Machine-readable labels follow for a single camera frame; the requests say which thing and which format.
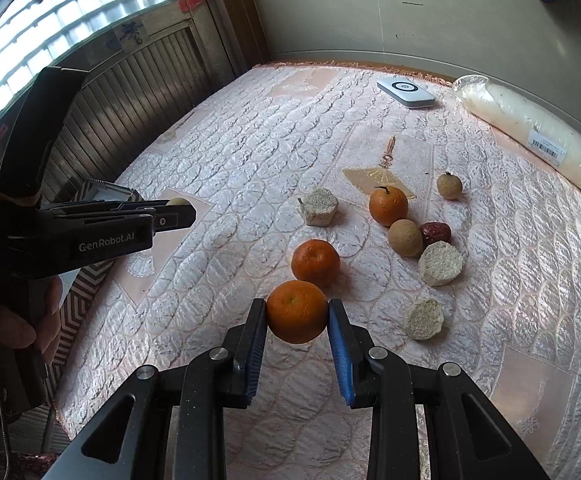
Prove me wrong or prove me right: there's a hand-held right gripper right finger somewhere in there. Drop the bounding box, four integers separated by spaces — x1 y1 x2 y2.
327 298 551 480

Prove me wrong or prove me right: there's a white sticker with blue print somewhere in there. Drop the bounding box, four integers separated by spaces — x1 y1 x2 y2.
113 22 148 51

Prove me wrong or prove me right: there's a person's left hand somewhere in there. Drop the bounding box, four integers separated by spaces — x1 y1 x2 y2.
0 279 64 392

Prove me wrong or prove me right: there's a bagged white radish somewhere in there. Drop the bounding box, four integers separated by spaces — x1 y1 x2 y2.
453 75 581 206

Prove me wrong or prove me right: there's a ribbed brown door panel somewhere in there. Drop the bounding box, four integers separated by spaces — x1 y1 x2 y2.
45 15 241 186

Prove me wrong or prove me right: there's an angular peeled sugarcane piece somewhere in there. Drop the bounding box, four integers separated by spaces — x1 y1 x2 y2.
297 188 339 226

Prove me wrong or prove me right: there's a round peeled sugarcane piece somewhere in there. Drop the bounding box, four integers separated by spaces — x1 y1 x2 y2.
417 240 466 287
404 298 444 341

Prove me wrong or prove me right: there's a small tan longan with stem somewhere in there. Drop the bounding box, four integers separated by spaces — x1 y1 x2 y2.
437 171 463 201

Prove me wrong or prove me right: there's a white box with striped rim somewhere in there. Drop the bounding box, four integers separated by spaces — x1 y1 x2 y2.
45 179 144 368

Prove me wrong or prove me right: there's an orange tangerine with stem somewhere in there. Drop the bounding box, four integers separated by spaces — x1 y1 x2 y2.
369 185 409 228

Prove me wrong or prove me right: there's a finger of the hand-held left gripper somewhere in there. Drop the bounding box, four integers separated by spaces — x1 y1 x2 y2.
88 199 172 210
54 204 197 235

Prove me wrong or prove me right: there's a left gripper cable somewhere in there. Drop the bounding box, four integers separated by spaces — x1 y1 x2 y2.
0 385 16 480

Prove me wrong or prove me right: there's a pink quilted bed cover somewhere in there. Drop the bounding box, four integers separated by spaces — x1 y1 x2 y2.
53 62 581 480

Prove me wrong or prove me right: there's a glass block window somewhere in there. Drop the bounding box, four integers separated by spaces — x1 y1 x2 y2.
0 0 184 151

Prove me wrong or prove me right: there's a red date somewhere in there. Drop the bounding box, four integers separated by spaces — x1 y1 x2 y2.
419 221 452 247

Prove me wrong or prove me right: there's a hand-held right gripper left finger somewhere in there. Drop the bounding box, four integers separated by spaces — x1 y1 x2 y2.
58 297 271 480

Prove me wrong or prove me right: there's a white power bank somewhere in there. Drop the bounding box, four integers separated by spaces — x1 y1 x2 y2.
376 76 436 109

